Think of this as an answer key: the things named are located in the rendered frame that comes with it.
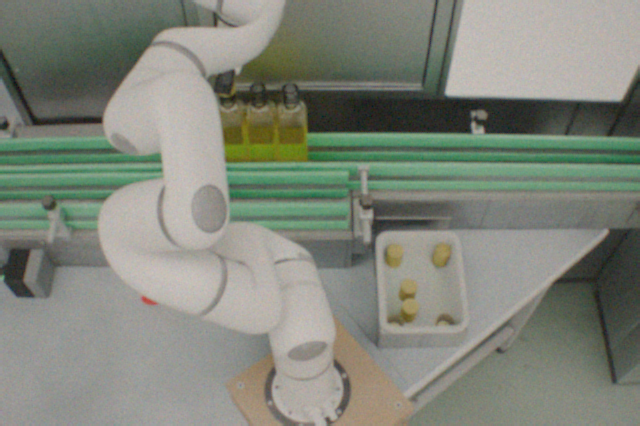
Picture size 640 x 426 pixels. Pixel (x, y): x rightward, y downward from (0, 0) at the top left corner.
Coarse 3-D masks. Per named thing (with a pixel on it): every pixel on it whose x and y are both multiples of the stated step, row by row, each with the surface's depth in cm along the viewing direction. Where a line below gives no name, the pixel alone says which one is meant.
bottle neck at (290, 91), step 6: (288, 84) 117; (294, 84) 117; (282, 90) 117; (288, 90) 119; (294, 90) 118; (282, 96) 118; (288, 96) 117; (294, 96) 117; (288, 102) 118; (294, 102) 118; (288, 108) 119; (294, 108) 120
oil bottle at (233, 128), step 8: (240, 104) 122; (224, 112) 121; (232, 112) 121; (240, 112) 121; (224, 120) 121; (232, 120) 121; (240, 120) 121; (224, 128) 122; (232, 128) 122; (240, 128) 122; (224, 136) 124; (232, 136) 124; (240, 136) 124; (224, 144) 126; (232, 144) 126; (240, 144) 126; (224, 152) 128; (232, 152) 128; (240, 152) 128; (248, 152) 130; (232, 160) 130; (240, 160) 131; (248, 160) 131
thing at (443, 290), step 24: (384, 240) 136; (408, 240) 137; (432, 240) 137; (456, 240) 135; (384, 264) 140; (408, 264) 140; (432, 264) 140; (456, 264) 133; (384, 288) 129; (432, 288) 137; (456, 288) 132; (384, 312) 126; (432, 312) 134; (456, 312) 130
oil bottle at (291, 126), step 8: (280, 104) 122; (304, 104) 123; (280, 112) 121; (288, 112) 120; (296, 112) 120; (304, 112) 121; (280, 120) 121; (288, 120) 121; (296, 120) 120; (304, 120) 121; (280, 128) 122; (288, 128) 122; (296, 128) 122; (304, 128) 122; (280, 136) 124; (288, 136) 124; (296, 136) 124; (304, 136) 124; (280, 144) 126; (288, 144) 126; (296, 144) 126; (304, 144) 126; (280, 152) 128; (288, 152) 128; (296, 152) 128; (304, 152) 128; (280, 160) 130; (288, 160) 130; (296, 160) 130; (304, 160) 130
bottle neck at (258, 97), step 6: (252, 84) 117; (258, 84) 118; (252, 90) 117; (258, 90) 119; (264, 90) 117; (252, 96) 117; (258, 96) 117; (264, 96) 118; (252, 102) 119; (258, 102) 118; (264, 102) 119; (252, 108) 120; (258, 108) 120; (264, 108) 120
